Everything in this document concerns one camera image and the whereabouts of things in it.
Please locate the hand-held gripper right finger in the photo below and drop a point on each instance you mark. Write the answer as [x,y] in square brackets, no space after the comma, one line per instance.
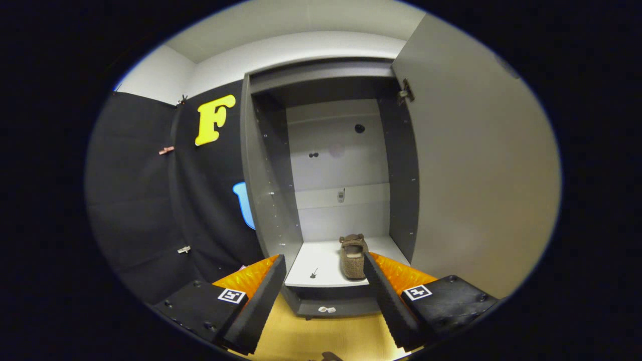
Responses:
[388,306]

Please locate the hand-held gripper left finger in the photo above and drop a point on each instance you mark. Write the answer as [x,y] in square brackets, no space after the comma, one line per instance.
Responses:
[261,311]

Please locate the grey shoe cabinet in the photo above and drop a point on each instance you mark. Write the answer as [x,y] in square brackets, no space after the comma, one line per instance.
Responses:
[271,175]

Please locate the pink clothes peg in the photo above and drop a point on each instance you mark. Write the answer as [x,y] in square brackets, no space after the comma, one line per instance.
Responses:
[166,150]

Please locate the black binder clip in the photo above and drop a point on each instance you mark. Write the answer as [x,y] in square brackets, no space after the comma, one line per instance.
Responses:
[182,100]

